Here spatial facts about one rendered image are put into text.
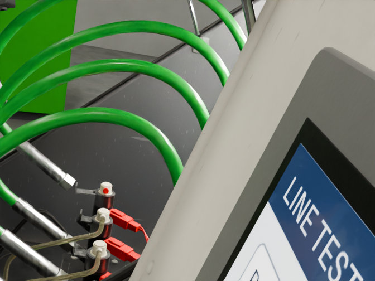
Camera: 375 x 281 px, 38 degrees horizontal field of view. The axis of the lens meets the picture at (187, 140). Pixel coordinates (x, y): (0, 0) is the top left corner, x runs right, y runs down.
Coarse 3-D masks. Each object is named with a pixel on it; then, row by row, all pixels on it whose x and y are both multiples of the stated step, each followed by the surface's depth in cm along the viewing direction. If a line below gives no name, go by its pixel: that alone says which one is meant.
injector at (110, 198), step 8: (96, 192) 78; (112, 192) 79; (96, 200) 78; (104, 200) 77; (112, 200) 78; (96, 208) 78; (104, 208) 78; (112, 208) 79; (80, 224) 79; (88, 224) 79
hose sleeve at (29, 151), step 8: (24, 144) 74; (24, 152) 74; (32, 152) 75; (40, 152) 76; (32, 160) 75; (40, 160) 75; (48, 160) 76; (40, 168) 76; (48, 168) 76; (56, 168) 76; (56, 176) 76; (64, 176) 77
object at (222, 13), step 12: (48, 0) 68; (60, 0) 68; (204, 0) 69; (216, 0) 70; (24, 12) 68; (36, 12) 68; (216, 12) 70; (228, 12) 71; (12, 24) 68; (24, 24) 69; (228, 24) 71; (0, 36) 69; (12, 36) 69; (240, 36) 71; (0, 48) 69; (240, 48) 72
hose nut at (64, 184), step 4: (68, 176) 77; (64, 180) 76; (68, 180) 77; (72, 180) 77; (60, 184) 76; (64, 184) 76; (68, 184) 77; (72, 184) 77; (64, 188) 77; (68, 188) 77
